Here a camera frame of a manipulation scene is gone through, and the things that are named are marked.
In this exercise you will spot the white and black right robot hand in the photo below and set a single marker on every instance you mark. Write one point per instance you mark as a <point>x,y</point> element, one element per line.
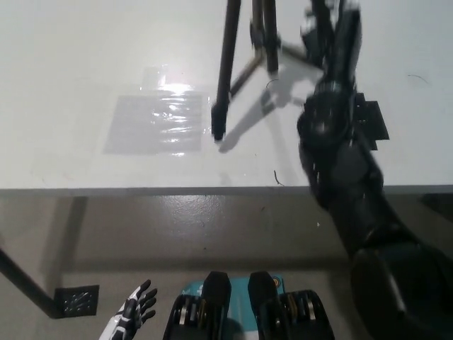
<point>336,35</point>

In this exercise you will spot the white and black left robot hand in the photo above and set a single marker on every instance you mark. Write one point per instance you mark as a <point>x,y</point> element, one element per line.
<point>139,304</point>

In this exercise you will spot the bronze and black camera tripod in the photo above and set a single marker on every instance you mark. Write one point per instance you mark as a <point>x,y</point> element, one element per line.
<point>223,71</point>

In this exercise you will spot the black perforated floor plate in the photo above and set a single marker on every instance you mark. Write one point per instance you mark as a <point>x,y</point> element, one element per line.
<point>76,300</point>

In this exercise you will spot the black tape patch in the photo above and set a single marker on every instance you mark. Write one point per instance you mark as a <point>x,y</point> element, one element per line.
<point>375,120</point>

